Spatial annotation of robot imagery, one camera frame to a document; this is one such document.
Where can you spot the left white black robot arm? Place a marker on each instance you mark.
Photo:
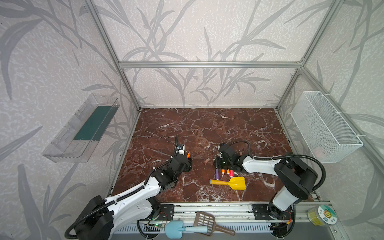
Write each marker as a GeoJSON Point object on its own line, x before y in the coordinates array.
{"type": "Point", "coordinates": [102, 217]}

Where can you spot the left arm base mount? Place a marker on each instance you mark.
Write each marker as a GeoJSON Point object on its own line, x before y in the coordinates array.
{"type": "Point", "coordinates": [163, 212]}

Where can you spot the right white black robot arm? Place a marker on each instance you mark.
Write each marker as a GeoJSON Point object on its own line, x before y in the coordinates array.
{"type": "Point", "coordinates": [300, 174]}

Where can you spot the brown slotted scoop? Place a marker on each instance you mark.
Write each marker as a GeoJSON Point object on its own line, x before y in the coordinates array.
{"type": "Point", "coordinates": [208, 220]}

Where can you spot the green label tape roll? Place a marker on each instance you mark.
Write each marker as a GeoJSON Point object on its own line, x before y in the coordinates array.
{"type": "Point", "coordinates": [323, 216]}

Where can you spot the purple marker pen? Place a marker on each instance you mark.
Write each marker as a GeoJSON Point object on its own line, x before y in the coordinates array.
{"type": "Point", "coordinates": [217, 176]}

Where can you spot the light blue toy shovel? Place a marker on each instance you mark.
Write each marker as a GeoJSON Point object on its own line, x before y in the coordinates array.
{"type": "Point", "coordinates": [175, 229]}

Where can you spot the yellow toy shovel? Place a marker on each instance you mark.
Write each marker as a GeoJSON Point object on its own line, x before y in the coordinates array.
{"type": "Point", "coordinates": [235, 183]}

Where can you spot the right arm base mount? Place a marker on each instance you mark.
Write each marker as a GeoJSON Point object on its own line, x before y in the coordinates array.
{"type": "Point", "coordinates": [264, 211]}

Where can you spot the white wire mesh basket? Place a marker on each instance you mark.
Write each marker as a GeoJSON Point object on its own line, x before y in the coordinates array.
{"type": "Point", "coordinates": [326, 132]}

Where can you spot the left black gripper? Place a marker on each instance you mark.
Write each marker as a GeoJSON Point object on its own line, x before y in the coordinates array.
{"type": "Point", "coordinates": [182, 159]}

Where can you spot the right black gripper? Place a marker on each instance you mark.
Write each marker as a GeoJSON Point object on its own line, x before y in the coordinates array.
{"type": "Point", "coordinates": [219, 161]}

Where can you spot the clear plastic wall tray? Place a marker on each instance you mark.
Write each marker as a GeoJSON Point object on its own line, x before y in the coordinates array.
{"type": "Point", "coordinates": [79, 138]}

